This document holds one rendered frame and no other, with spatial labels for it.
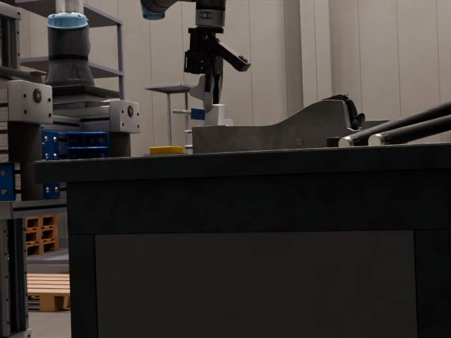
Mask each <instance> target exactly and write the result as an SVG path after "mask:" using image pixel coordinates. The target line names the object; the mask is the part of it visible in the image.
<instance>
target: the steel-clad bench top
mask: <svg viewBox="0 0 451 338"><path fill-rule="evenodd" d="M445 145H451V142H443V143H428V144H399V145H384V146H356V147H341V148H312V149H297V150H269V151H253V152H224V153H210V154H181V155H167V156H138V157H123V158H94V159H78V160H51V161H36V162H34V164H43V163H59V162H88V161H104V160H133V159H148V158H178V157H193V156H222V155H237V154H266V153H281V152H311V151H326V150H355V149H371V148H400V147H415V146H445Z"/></svg>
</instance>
